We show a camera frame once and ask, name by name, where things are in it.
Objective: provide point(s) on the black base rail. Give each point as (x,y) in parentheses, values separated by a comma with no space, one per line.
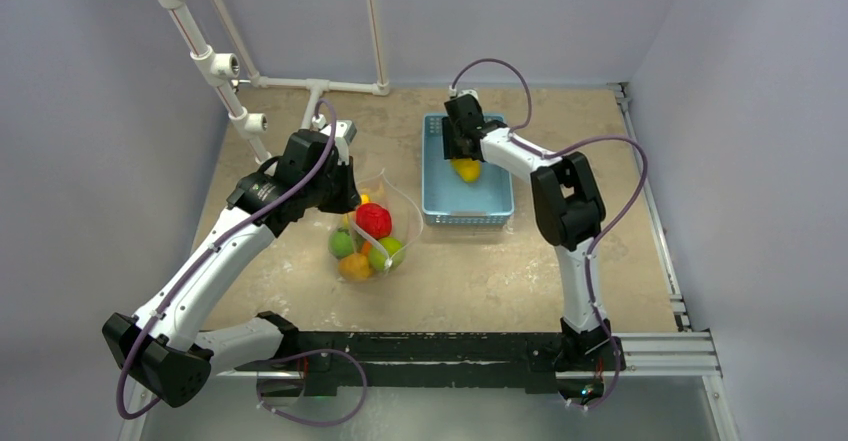
(535,362)

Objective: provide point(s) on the orange mango fruit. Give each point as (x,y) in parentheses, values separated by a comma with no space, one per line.
(355,267)

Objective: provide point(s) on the yellow mango fruit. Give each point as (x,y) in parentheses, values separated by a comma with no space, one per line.
(468,170)

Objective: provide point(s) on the green pear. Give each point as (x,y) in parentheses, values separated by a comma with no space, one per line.
(387,254)

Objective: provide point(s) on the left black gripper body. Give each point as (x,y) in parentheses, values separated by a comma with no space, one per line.
(332,192)

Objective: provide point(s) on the white pipe frame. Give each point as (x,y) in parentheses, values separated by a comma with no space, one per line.
(223,71)

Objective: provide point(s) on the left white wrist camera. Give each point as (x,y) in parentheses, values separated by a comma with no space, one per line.
(343,133)

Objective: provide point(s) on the light blue plastic basket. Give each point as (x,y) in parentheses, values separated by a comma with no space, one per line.
(459,193)

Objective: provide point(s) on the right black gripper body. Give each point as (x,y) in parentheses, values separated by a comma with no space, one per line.
(457,144)

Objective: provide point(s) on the clear zip top bag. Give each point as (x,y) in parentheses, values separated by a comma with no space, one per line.
(373,240)

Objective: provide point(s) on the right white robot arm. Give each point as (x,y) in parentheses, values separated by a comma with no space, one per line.
(568,210)

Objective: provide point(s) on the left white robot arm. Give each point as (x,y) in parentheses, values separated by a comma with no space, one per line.
(163,345)

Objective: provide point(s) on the aluminium frame rail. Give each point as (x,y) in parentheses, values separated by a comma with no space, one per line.
(687,352)

